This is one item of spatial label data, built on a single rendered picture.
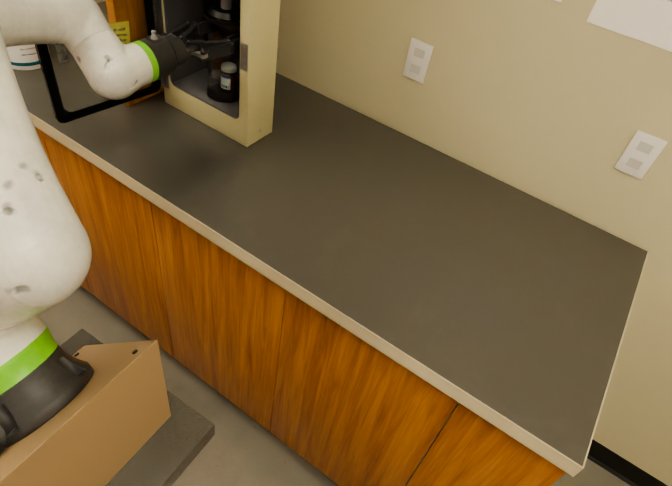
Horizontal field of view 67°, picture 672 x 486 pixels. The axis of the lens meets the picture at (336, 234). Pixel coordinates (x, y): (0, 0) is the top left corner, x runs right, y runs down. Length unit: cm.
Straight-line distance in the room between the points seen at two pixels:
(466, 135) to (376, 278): 61
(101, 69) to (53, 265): 65
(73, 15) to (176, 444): 83
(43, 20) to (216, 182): 50
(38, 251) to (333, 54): 127
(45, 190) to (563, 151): 124
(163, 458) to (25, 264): 43
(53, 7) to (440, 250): 96
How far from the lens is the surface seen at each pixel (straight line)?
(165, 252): 152
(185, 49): 132
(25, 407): 78
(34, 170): 68
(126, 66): 121
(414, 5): 154
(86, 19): 124
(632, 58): 141
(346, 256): 118
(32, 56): 185
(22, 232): 63
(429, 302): 115
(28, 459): 72
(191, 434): 94
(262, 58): 137
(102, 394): 74
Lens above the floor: 179
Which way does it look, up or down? 44 degrees down
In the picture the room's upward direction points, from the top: 11 degrees clockwise
